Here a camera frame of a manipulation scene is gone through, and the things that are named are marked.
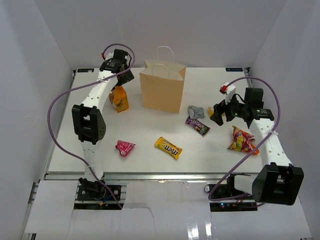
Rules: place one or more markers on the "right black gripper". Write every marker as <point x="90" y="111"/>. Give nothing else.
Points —
<point x="219" y="109"/>

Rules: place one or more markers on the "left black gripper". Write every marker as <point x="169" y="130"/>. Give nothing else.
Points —
<point x="128" y="76"/>

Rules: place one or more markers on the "orange gummy snack bag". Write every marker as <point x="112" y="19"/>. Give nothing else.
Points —
<point x="119" y="100"/>

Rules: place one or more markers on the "colourful Fox's candy bag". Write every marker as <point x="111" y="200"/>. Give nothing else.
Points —
<point x="242" y="141"/>

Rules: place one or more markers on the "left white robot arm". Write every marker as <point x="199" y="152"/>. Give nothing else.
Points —
<point x="88" y="121"/>

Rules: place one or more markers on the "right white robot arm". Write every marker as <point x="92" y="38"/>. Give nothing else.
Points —
<point x="279" y="181"/>

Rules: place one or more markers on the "brown paper bag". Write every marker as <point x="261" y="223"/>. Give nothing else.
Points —
<point x="162" y="85"/>

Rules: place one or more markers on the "yellow snack bar packet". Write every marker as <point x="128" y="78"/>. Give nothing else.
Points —
<point x="210" y="111"/>

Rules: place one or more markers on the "brown M&M's packet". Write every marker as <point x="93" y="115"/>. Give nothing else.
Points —
<point x="201" y="128"/>

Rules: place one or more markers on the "silver foil snack packet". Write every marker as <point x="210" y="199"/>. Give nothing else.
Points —
<point x="196" y="112"/>

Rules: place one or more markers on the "yellow M&M's packet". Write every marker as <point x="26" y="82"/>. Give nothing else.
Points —
<point x="168" y="147"/>

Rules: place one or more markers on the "pink candy packet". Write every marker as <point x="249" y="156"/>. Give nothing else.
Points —
<point x="124" y="147"/>

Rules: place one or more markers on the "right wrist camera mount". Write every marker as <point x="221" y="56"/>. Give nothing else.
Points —
<point x="228" y="90"/>

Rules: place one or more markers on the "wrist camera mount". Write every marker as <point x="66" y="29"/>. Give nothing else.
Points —
<point x="107" y="56"/>
<point x="228" y="90"/>

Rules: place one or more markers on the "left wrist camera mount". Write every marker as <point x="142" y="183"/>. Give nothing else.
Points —
<point x="107" y="56"/>

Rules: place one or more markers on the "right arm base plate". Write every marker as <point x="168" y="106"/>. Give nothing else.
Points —
<point x="224" y="200"/>

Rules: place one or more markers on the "aluminium table frame rail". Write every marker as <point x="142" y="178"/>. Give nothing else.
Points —
<point x="140" y="176"/>

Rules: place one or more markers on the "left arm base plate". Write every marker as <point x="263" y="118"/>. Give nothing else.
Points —
<point x="92" y="191"/>

